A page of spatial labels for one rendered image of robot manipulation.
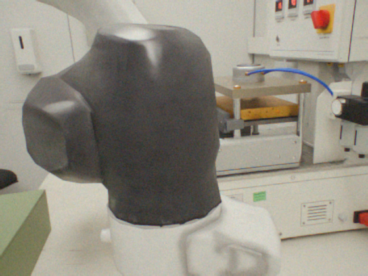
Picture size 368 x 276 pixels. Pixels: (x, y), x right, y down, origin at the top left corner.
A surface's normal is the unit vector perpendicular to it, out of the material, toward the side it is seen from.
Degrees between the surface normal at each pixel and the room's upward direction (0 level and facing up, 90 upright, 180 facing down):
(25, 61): 90
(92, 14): 102
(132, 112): 86
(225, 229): 17
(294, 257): 0
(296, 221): 90
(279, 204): 90
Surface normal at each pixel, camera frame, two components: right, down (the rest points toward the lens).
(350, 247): -0.04, -0.96
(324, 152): 0.20, 0.26
